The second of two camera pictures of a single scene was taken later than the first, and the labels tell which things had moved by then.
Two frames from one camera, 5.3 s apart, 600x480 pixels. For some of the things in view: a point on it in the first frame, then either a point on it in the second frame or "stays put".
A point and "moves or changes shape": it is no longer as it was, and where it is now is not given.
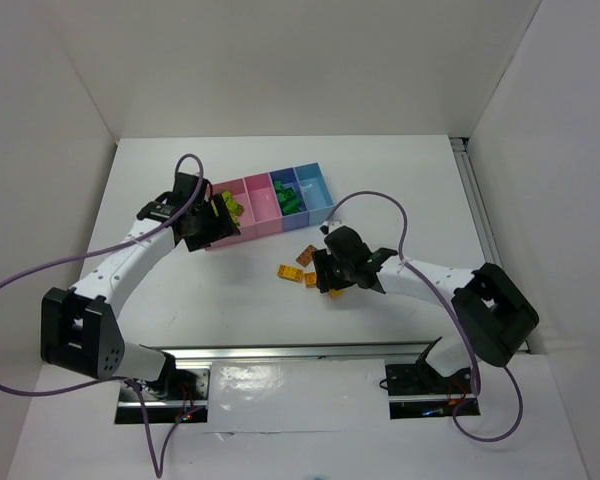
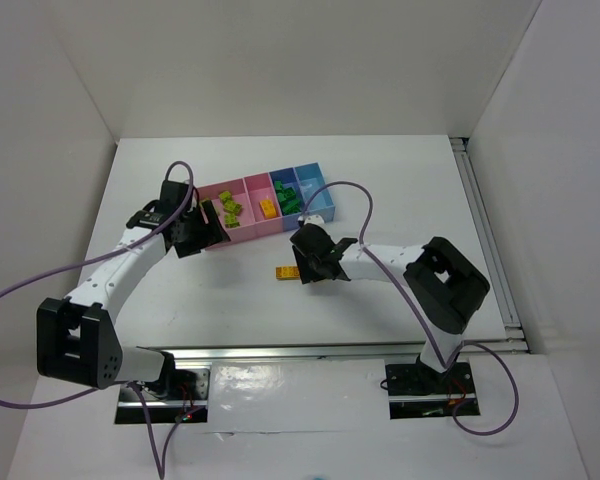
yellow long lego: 291,273 stays put
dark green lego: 290,193 stays put
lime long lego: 229,201 moves or changes shape
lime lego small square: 234,207 stays put
